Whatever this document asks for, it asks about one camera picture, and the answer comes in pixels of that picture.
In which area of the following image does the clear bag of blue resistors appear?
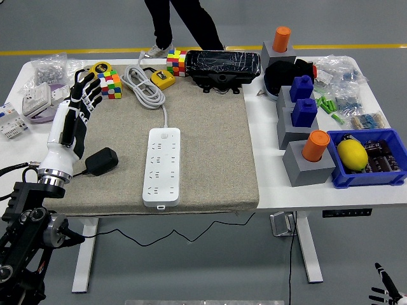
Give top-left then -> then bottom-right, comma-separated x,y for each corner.
330,87 -> 365,117
313,54 -> 369,87

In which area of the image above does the grey-brown mat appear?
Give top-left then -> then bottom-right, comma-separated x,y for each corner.
42,65 -> 260,217

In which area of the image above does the silver metal bracket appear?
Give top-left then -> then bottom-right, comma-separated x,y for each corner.
270,212 -> 297,238

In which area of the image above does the black cap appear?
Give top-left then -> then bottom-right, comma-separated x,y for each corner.
263,58 -> 315,102

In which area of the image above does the black table control panel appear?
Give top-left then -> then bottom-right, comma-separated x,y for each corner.
322,208 -> 373,219

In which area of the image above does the white power strip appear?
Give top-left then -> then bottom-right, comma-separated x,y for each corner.
142,127 -> 181,211

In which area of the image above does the blue stepped block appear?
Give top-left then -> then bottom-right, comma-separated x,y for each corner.
291,98 -> 318,128
289,75 -> 314,103

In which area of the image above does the person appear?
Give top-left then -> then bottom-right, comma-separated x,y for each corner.
139,0 -> 226,60

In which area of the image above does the yellow lemon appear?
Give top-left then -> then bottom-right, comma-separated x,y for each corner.
336,139 -> 369,170

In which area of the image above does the black plug adapter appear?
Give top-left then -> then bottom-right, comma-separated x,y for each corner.
85,147 -> 120,177

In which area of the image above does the black film-wrapped device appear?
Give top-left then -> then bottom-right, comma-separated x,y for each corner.
184,50 -> 262,95

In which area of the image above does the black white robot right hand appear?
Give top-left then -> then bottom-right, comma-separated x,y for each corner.
368,262 -> 407,305

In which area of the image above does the white circuit breaker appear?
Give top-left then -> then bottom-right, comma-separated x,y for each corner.
0,103 -> 29,140

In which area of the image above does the black lanyard cord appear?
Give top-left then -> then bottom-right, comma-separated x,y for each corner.
70,67 -> 93,93

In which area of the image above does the yellow tape measure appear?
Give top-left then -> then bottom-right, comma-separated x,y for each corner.
88,61 -> 113,80
149,69 -> 176,90

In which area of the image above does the black hanging cable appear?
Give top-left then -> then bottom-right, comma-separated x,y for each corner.
287,212 -> 298,305

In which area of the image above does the white power strip cable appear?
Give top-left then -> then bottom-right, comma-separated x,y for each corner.
120,50 -> 169,130

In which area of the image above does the clear bag of screws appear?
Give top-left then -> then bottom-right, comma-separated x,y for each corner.
18,52 -> 86,96

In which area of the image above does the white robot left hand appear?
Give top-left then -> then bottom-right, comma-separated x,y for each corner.
38,72 -> 104,175

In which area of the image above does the colourful puzzle cube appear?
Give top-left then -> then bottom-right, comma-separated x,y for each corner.
97,70 -> 123,100
166,49 -> 188,78

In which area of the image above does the white wall socket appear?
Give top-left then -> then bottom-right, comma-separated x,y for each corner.
49,84 -> 71,104
22,81 -> 52,117

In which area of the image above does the grey block with round hole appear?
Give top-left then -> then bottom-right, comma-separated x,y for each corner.
282,139 -> 336,187
260,40 -> 297,69

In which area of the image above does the white table leg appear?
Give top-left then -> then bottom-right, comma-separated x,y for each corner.
71,217 -> 99,294
294,211 -> 324,284

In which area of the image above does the grey block with square hole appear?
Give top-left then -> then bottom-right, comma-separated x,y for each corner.
276,107 -> 320,150
275,85 -> 315,120

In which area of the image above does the thin black adapter cord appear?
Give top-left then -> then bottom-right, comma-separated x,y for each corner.
71,170 -> 257,247

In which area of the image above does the clear bag of taped resistors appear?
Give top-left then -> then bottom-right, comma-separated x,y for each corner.
349,111 -> 390,130

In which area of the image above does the orange cylinder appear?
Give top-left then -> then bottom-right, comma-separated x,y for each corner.
301,129 -> 331,163
272,26 -> 292,53

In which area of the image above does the blue plastic bin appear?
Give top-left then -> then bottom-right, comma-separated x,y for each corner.
326,128 -> 407,189

